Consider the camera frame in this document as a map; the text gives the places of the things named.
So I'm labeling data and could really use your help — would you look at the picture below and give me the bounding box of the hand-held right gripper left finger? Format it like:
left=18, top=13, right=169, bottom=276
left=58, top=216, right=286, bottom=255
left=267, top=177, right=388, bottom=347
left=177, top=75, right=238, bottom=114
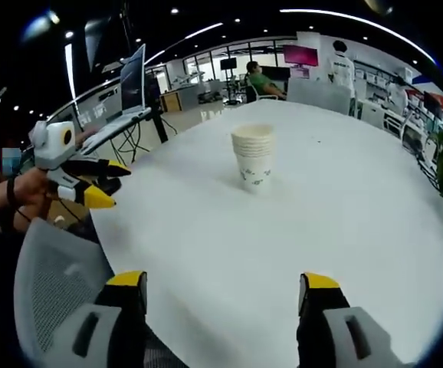
left=44, top=270, right=149, bottom=368

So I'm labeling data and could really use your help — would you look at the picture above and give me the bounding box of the person's left hand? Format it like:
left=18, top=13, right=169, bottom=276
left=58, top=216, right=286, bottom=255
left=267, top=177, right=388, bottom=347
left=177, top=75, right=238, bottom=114
left=14, top=168, right=60, bottom=206

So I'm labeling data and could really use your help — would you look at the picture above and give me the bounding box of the silver laptop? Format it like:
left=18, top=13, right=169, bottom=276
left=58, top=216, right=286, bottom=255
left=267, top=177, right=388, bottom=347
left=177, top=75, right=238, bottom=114
left=81, top=43, right=153, bottom=154

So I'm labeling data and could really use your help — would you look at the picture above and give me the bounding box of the black laptop stand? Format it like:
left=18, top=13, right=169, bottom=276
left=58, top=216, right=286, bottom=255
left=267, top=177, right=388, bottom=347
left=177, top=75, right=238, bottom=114
left=108, top=109, right=179, bottom=164

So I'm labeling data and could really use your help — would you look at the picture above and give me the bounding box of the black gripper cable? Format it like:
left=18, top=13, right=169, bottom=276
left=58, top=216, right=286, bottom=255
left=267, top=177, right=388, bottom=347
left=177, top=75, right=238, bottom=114
left=12, top=195, right=90, bottom=231

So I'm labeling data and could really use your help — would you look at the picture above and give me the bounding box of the straight ceiling light strip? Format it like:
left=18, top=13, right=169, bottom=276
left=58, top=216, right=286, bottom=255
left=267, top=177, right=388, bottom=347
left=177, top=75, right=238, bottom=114
left=64, top=42, right=77, bottom=100

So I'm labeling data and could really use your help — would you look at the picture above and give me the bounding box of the black wire plant stand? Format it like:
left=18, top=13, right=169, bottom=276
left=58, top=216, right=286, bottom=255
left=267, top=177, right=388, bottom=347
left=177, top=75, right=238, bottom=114
left=416, top=151, right=441, bottom=189

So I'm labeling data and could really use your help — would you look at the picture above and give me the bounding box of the brown cabinet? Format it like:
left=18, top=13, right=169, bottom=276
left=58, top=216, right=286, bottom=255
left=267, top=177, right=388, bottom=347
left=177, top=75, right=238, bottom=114
left=159, top=91, right=184, bottom=113

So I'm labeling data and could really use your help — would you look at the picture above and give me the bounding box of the black wristband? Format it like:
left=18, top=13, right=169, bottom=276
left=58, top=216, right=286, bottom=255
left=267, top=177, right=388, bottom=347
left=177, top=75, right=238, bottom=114
left=5, top=176, right=18, bottom=204

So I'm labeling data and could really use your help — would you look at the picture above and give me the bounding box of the grey mesh office chair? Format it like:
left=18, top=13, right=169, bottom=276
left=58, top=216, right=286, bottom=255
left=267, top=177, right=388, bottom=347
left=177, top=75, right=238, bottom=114
left=14, top=220, right=192, bottom=368

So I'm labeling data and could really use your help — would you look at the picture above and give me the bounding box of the curved ceiling light strip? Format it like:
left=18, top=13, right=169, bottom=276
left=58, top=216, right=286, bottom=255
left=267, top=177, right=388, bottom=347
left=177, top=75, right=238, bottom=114
left=278, top=8, right=437, bottom=63

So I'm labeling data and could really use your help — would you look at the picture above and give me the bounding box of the pink display screen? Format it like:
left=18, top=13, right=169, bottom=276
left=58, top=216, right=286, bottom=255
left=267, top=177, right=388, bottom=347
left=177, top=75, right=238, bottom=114
left=282, top=44, right=319, bottom=67

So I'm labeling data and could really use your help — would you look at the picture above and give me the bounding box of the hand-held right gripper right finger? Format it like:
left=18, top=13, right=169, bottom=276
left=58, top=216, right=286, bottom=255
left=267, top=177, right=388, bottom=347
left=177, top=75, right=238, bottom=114
left=297, top=271, right=414, bottom=368

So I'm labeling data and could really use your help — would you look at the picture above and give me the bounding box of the paper cup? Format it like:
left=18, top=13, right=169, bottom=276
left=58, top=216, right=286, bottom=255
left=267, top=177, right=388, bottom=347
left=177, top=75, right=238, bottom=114
left=231, top=123, right=275, bottom=196

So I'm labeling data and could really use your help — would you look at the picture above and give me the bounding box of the white table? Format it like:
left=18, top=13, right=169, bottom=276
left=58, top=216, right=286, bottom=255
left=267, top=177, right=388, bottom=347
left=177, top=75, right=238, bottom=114
left=89, top=100, right=443, bottom=368

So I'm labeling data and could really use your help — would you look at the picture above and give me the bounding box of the black monitor on stand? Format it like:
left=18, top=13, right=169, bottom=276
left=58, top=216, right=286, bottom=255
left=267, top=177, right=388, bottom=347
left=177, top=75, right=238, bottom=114
left=220, top=57, right=241, bottom=104

